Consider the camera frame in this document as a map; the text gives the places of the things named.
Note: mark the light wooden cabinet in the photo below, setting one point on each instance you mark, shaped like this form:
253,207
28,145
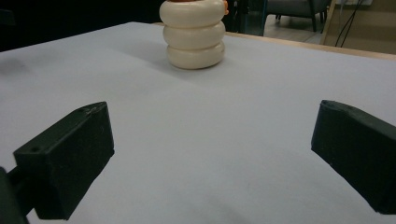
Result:
373,31

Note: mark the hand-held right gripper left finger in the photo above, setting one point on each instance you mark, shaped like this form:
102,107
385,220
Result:
62,161

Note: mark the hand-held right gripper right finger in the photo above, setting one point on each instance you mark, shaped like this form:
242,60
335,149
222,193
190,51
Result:
358,155

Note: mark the dark metal frame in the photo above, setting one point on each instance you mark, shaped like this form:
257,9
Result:
264,15

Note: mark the white table sheet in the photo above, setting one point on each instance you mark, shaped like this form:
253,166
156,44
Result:
202,124

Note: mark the grey armchair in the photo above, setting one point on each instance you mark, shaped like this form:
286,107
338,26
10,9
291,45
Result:
292,7

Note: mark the cream ridged cup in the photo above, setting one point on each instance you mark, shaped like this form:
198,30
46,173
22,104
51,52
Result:
194,34

